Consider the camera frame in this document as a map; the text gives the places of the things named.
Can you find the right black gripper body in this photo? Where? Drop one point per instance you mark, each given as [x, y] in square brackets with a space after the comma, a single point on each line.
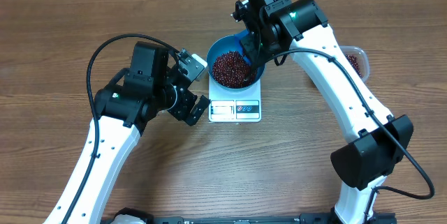
[261, 49]

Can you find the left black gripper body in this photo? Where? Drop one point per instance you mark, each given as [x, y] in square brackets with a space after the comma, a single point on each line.
[179, 105]

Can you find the blue plastic measuring scoop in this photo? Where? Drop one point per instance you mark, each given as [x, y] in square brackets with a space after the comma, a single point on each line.
[246, 44]

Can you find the red adzuki beans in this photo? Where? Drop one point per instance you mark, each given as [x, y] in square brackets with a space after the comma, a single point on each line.
[233, 70]

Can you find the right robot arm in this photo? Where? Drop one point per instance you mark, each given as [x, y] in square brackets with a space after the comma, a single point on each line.
[375, 140]

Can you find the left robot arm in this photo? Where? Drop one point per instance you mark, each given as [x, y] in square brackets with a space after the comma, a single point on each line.
[123, 108]

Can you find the white digital kitchen scale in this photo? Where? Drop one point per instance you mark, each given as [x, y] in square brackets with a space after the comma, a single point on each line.
[234, 105]

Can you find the teal metal bowl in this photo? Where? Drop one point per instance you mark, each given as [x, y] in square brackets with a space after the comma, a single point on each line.
[224, 44]

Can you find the clear plastic food container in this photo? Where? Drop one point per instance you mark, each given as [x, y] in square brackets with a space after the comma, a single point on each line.
[358, 59]

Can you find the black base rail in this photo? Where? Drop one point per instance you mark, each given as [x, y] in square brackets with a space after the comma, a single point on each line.
[129, 215]

